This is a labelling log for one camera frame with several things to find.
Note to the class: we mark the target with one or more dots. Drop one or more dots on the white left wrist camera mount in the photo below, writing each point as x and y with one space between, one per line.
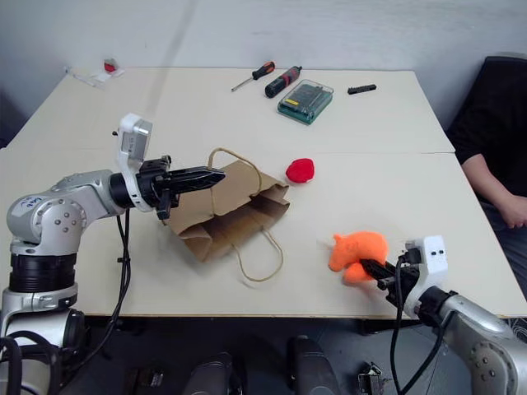
133 140

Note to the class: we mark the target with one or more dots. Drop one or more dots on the brown paper bag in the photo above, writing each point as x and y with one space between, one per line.
234 214

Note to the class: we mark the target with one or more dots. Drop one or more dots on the person in black shirt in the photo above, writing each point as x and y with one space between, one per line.
494 131

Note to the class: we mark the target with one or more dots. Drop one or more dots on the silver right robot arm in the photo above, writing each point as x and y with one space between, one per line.
481 341

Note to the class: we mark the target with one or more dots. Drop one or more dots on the black red electric screwdriver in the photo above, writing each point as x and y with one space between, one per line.
282 81

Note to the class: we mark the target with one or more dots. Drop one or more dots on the person's bare forearm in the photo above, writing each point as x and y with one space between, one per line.
483 177

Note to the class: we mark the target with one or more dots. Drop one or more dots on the small black metal bracket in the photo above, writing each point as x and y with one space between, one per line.
371 378

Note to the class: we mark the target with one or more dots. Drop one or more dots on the small red white object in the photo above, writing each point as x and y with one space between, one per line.
110 66

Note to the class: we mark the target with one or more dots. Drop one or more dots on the person's bare hand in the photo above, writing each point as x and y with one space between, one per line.
514 212

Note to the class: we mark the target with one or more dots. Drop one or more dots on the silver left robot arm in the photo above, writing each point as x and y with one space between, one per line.
62 205

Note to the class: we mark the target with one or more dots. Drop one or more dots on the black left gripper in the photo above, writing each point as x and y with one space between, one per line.
152 183

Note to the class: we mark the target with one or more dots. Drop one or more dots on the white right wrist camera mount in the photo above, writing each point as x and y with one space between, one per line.
434 259

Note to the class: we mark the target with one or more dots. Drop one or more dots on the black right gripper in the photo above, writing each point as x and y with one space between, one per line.
405 277

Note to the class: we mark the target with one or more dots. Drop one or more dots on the white plastic packaging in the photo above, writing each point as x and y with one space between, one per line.
96 77

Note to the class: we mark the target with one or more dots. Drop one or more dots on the green transparent bit case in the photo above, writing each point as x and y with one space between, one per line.
305 102

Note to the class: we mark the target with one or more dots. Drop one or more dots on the dark rounded shape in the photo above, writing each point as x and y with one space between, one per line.
212 374

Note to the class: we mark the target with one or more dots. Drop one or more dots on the orange plush toy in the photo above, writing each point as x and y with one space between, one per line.
358 249

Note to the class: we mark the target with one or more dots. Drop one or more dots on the red plush toy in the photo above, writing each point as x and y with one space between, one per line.
301 170

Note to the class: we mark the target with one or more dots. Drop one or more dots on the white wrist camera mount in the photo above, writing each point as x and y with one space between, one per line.
434 259
133 140

